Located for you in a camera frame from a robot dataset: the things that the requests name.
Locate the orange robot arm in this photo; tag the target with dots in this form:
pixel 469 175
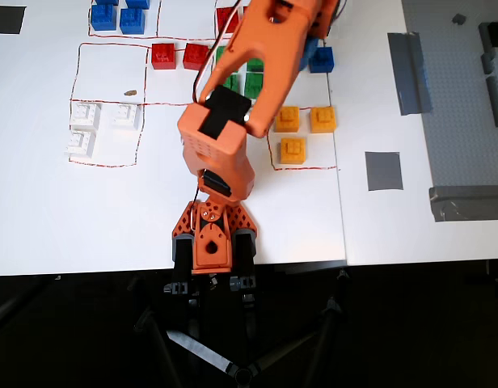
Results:
pixel 233 141

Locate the orange lego block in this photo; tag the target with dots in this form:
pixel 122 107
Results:
pixel 322 120
pixel 287 120
pixel 293 151

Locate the green lego block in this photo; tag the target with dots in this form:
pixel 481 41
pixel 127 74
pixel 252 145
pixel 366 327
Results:
pixel 220 54
pixel 253 87
pixel 256 64
pixel 232 83

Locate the grey tape square marker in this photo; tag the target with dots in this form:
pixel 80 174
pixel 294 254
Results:
pixel 384 171

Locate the white lego block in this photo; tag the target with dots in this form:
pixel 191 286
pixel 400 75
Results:
pixel 80 144
pixel 85 116
pixel 125 117

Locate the red lego block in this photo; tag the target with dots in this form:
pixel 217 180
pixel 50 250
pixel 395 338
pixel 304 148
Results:
pixel 195 56
pixel 246 11
pixel 164 56
pixel 226 20

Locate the blue lego block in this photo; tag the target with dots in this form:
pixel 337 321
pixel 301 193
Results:
pixel 103 18
pixel 138 3
pixel 106 2
pixel 323 60
pixel 132 20
pixel 307 52

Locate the grey black table clamp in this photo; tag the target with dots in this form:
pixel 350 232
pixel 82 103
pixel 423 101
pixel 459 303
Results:
pixel 245 254
pixel 182 258

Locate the small brown scrap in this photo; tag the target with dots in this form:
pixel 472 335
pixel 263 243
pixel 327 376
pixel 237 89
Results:
pixel 130 93

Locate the black tripod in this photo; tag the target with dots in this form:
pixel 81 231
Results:
pixel 200 351

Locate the long grey tape strip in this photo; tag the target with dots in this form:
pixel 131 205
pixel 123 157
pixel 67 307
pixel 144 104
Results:
pixel 408 72

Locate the grey lego baseplate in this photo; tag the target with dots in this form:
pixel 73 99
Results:
pixel 455 133

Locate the wide grey tape strip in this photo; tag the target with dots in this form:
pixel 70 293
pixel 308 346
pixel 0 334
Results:
pixel 467 204

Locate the small dark grey brick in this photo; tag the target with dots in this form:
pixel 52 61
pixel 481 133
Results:
pixel 459 18

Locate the black tape patch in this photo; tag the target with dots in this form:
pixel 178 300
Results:
pixel 6 19

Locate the black lego wall piece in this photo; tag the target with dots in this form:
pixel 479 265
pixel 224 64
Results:
pixel 495 34

